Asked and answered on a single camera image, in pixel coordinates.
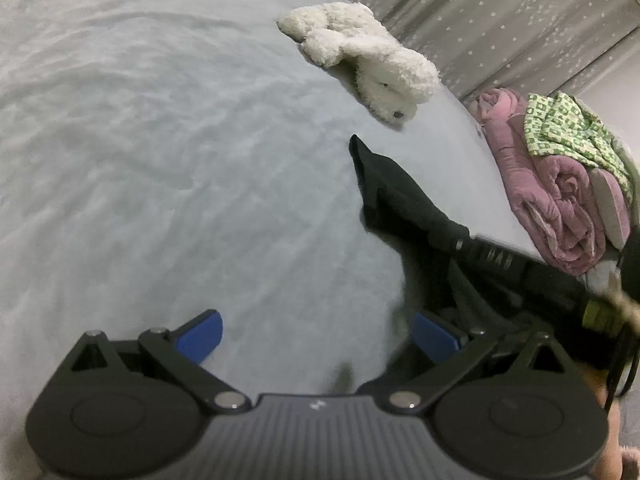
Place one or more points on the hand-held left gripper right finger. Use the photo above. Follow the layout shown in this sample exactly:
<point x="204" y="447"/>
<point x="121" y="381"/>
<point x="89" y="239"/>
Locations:
<point x="435" y="335"/>

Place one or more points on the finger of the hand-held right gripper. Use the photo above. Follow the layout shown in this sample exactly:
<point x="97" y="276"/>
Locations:
<point x="462" y="247"/>

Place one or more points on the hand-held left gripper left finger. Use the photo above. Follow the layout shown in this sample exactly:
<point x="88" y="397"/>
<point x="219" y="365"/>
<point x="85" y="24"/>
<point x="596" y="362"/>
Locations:
<point x="202" y="332"/>

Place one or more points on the black t-shirt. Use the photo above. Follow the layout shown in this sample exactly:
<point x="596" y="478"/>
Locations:
<point x="395" y="195"/>

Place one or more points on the person's right forearm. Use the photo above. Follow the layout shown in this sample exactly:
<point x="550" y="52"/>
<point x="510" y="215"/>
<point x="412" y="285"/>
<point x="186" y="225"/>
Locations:
<point x="614" y="440"/>

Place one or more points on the pink folded quilt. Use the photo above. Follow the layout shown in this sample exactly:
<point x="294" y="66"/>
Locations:
<point x="540" y="200"/>

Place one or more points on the pink grey pillow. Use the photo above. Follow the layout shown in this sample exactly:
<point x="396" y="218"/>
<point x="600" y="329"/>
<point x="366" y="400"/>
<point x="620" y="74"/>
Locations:
<point x="612" y="210"/>

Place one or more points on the green patterned cloth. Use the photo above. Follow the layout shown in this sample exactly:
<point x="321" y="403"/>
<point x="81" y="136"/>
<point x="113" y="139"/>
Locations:
<point x="565" y="125"/>

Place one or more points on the bed with grey sheet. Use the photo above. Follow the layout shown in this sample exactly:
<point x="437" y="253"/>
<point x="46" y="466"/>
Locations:
<point x="150" y="160"/>

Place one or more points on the grey padded headboard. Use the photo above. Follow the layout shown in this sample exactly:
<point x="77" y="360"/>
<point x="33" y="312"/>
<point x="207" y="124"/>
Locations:
<point x="620" y="110"/>

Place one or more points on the white plush dog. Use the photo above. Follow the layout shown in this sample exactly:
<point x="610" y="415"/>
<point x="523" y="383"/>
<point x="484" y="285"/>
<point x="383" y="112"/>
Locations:
<point x="360" y="50"/>

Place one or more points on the grey star curtain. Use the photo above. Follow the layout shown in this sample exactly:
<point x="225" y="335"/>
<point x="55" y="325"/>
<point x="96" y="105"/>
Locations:
<point x="475" y="15"/>

